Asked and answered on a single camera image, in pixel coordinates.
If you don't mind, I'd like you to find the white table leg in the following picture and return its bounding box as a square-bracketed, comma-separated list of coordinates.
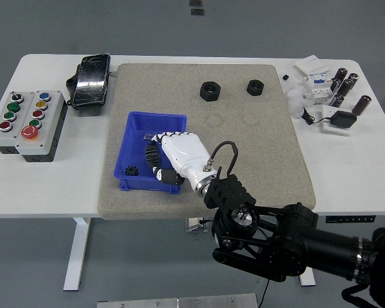
[298, 266, 316, 287]
[63, 217, 92, 292]

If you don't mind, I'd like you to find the silver metal plate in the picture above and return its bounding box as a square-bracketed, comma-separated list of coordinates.
[96, 293, 259, 308]

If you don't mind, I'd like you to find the black film-wrapped device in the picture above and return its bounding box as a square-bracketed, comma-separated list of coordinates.
[65, 53, 112, 111]

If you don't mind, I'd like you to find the black power adapter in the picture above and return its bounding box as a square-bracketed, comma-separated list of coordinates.
[329, 110, 358, 130]

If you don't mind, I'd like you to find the black table control panel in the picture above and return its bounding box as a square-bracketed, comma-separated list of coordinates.
[325, 215, 377, 223]

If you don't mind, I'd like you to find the white circuit breaker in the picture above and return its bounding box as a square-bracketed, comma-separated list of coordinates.
[303, 71, 333, 106]

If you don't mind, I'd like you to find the white switch plate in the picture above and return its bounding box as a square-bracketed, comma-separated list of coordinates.
[295, 55, 329, 75]

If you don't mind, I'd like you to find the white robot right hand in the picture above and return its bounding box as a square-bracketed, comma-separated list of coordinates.
[143, 130, 221, 191]

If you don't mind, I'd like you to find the grey emergency-stop control box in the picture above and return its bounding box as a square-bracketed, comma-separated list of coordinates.
[15, 90, 69, 163]

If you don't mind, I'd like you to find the large black gear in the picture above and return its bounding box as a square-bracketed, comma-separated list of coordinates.
[144, 142, 164, 168]

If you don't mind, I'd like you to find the black adapter cord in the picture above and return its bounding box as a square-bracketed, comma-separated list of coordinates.
[301, 107, 332, 126]

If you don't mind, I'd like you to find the grey four-button control box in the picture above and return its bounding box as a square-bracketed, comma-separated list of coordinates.
[0, 91, 37, 155]

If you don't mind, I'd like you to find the blue plastic box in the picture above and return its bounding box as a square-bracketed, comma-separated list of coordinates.
[112, 110, 189, 195]

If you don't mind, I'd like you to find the crumpled clear plastic bag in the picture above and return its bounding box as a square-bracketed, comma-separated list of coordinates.
[284, 83, 315, 120]

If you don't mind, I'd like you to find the grey-brown foam mat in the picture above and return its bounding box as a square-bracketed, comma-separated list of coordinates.
[98, 63, 317, 221]

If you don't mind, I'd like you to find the large black hex nut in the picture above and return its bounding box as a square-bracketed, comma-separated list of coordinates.
[199, 81, 222, 103]

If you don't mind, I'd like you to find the silver under-table power box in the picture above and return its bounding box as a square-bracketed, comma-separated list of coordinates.
[184, 217, 209, 233]

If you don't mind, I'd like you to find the smaller black hex nut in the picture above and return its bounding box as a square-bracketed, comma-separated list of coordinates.
[246, 79, 266, 96]

